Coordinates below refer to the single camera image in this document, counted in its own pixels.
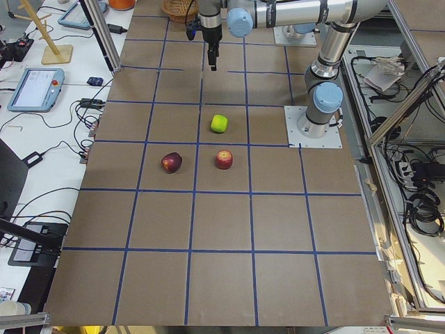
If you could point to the small blue device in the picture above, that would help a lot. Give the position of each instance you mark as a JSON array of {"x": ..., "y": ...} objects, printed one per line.
[{"x": 95, "y": 81}]

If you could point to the wicker basket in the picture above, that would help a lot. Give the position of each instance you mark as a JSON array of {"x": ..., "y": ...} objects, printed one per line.
[{"x": 180, "y": 11}]

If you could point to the black power adapter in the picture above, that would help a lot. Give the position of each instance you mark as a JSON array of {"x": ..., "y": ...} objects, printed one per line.
[{"x": 117, "y": 29}]

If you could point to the crumpled paper sheet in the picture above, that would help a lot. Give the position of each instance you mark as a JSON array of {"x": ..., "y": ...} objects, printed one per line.
[{"x": 385, "y": 72}]

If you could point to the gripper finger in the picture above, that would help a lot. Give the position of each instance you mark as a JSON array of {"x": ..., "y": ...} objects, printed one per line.
[
  {"x": 216, "y": 54},
  {"x": 211, "y": 57}
]

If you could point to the far teach pendant tablet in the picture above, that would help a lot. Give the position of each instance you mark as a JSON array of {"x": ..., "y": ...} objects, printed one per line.
[{"x": 75, "y": 17}]

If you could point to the teach pendant tablet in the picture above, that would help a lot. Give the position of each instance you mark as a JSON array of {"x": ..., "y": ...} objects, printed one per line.
[
  {"x": 75, "y": 17},
  {"x": 37, "y": 90}
]

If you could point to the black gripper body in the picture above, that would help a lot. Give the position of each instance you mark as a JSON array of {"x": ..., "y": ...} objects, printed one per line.
[{"x": 212, "y": 35}]

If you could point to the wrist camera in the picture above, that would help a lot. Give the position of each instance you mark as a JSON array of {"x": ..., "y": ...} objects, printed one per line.
[{"x": 192, "y": 28}]

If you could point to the green apple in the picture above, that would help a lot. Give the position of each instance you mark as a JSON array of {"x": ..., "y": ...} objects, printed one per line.
[{"x": 219, "y": 123}]

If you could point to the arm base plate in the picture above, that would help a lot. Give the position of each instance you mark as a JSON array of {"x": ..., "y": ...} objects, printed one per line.
[
  {"x": 295, "y": 36},
  {"x": 302, "y": 133}
]

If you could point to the black power strip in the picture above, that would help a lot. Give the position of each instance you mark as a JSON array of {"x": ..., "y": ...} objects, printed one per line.
[{"x": 428, "y": 171}]

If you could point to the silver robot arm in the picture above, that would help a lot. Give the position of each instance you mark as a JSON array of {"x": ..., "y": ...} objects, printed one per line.
[
  {"x": 343, "y": 16},
  {"x": 212, "y": 8}
]

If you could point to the orange bucket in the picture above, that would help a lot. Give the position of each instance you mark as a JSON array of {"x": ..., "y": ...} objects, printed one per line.
[{"x": 122, "y": 5}]

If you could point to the aluminium frame post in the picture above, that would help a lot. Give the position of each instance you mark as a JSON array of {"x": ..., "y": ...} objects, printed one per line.
[{"x": 103, "y": 36}]

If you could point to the near teach pendant tablet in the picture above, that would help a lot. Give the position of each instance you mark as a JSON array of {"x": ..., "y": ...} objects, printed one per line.
[{"x": 37, "y": 90}]

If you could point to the dark red apple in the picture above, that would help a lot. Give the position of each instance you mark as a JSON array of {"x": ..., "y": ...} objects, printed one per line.
[{"x": 171, "y": 162}]

